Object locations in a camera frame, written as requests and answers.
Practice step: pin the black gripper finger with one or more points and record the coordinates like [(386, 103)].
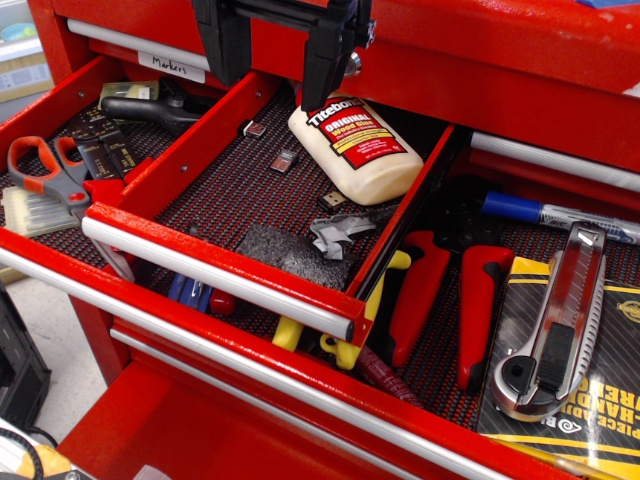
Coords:
[(225, 36), (336, 31)]

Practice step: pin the silver box cutter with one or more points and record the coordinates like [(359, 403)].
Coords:
[(537, 379)]

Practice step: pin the silver drawer lock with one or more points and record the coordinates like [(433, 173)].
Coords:
[(353, 65)]

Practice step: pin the small open red drawer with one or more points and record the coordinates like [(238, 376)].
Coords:
[(189, 211)]

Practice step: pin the large open red drawer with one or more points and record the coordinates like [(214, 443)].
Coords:
[(562, 116)]

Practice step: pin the black equipment box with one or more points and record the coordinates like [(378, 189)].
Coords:
[(25, 378)]

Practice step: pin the white Markers label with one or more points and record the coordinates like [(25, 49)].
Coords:
[(188, 66)]

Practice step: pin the green blade packet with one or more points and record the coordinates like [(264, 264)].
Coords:
[(142, 90)]

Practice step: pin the small red silver chip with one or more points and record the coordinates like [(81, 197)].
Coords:
[(253, 129)]

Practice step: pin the Titebond wood glue bottle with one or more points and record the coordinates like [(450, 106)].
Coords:
[(364, 157)]

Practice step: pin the small dark red chip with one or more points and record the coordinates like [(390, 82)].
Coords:
[(284, 161)]

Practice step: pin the small black usb dongle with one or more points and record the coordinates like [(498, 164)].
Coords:
[(332, 201)]

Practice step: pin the crumpled grey tape piece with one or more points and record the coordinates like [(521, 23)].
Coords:
[(332, 232)]

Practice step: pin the black sandpaper sheet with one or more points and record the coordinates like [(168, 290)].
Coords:
[(295, 255)]

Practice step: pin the orange grey scissors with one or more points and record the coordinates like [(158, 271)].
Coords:
[(64, 178)]

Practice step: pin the blue cap marker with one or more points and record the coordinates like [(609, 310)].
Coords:
[(517, 208)]

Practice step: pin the red tool chest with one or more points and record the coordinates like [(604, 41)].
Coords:
[(201, 398)]

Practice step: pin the clear plastic bit case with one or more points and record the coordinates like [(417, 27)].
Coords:
[(29, 214)]

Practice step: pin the black yellow wrench package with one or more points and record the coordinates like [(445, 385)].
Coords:
[(599, 425)]

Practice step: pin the black wire stripper tool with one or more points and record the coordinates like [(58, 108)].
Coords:
[(102, 145)]

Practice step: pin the red handled crimping pliers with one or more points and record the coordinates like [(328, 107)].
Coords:
[(453, 244)]

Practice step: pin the blue handled tool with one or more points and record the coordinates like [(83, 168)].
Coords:
[(189, 292)]

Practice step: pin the dark red screwdriver handle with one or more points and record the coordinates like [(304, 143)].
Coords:
[(379, 374)]

